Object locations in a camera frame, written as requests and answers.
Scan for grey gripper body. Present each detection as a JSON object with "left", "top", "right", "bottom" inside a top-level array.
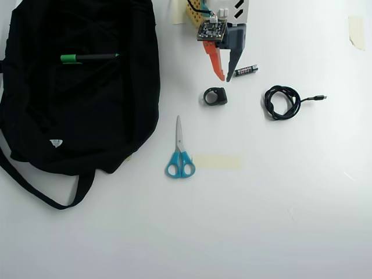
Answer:
[{"left": 216, "top": 23, "right": 248, "bottom": 51}]

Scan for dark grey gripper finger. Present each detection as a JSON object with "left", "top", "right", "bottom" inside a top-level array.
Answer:
[{"left": 226, "top": 48, "right": 244, "bottom": 83}]

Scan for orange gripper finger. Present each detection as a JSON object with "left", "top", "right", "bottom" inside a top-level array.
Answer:
[{"left": 202, "top": 40, "right": 226, "bottom": 81}]

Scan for green and black marker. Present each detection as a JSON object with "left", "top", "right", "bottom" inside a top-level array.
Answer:
[{"left": 60, "top": 53, "right": 120, "bottom": 64}]

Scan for black fabric bag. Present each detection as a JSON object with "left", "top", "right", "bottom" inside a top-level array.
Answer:
[{"left": 0, "top": 0, "right": 162, "bottom": 210}]

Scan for black AAA battery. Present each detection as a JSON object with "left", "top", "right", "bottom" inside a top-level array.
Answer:
[{"left": 234, "top": 65, "right": 259, "bottom": 78}]

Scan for yellow perforated block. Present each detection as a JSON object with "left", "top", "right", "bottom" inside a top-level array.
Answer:
[{"left": 185, "top": 0, "right": 206, "bottom": 29}]

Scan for long beige masking tape strip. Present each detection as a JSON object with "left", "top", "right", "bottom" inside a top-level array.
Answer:
[{"left": 192, "top": 153, "right": 243, "bottom": 170}]

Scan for torn beige masking tape piece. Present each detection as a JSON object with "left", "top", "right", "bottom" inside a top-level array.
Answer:
[{"left": 348, "top": 16, "right": 366, "bottom": 52}]

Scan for camera circuit board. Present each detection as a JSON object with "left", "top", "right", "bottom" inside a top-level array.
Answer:
[{"left": 196, "top": 19, "right": 228, "bottom": 42}]

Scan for thin black camera cable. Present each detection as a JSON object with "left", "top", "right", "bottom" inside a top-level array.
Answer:
[{"left": 187, "top": 0, "right": 214, "bottom": 19}]

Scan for coiled black USB cable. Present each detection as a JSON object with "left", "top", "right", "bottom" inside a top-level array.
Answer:
[{"left": 263, "top": 85, "right": 328, "bottom": 121}]

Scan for blue handled scissors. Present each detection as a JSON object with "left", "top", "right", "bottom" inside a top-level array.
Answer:
[{"left": 165, "top": 115, "right": 196, "bottom": 178}]

